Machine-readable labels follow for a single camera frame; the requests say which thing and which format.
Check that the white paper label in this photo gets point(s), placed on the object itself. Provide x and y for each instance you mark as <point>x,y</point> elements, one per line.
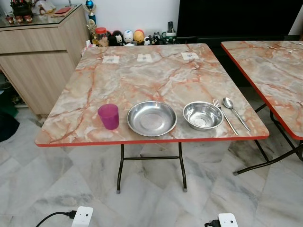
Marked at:
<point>144,57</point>
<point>190,56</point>
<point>111,59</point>

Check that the orange yellow figurine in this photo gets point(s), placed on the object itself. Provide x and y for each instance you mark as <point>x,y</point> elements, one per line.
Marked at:
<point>138,36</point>

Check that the white round figurine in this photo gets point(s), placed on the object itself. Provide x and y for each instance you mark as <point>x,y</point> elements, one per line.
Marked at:
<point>128,37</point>

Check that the deep steel bowl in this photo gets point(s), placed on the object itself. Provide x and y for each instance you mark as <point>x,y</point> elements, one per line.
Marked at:
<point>203,115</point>

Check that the steel spoon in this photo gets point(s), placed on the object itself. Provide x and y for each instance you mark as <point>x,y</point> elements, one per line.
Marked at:
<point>228,102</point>

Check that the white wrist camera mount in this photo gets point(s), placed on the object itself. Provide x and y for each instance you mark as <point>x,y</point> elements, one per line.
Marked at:
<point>82,216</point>
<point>228,221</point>

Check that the light wooden cabinet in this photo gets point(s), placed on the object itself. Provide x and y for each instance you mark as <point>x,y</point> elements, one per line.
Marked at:
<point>38,61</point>

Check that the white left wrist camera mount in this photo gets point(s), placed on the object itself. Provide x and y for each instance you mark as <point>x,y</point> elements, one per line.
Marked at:
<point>82,216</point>

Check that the marble folding table red edge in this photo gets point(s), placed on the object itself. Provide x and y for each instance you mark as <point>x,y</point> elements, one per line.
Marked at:
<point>277,75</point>
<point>151,78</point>

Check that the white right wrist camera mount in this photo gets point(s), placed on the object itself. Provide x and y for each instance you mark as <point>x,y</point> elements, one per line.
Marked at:
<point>228,221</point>

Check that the green mug with remote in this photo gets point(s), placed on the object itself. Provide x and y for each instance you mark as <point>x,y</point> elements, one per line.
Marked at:
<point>169,36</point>

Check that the steel fork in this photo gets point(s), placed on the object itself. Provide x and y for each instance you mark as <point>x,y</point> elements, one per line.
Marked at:
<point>225,116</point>

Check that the red lidded jar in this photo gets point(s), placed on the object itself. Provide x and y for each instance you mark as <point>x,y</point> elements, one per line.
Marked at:
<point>101,37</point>

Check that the purple plastic cup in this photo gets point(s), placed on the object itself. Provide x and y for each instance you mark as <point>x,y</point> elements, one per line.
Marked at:
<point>108,117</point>

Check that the blue gold trophy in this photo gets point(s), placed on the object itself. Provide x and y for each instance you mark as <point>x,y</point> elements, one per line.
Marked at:
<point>90,8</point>

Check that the shallow steel plate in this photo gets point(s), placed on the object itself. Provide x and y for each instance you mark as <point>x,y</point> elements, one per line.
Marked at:
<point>152,118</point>

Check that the flat red case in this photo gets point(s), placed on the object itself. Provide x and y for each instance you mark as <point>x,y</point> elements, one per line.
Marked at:
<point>62,10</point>

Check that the black television screen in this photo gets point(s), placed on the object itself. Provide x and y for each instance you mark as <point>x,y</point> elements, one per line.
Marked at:
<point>236,16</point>

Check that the black figurine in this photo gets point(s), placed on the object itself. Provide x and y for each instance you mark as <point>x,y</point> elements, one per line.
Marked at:
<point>116,38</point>

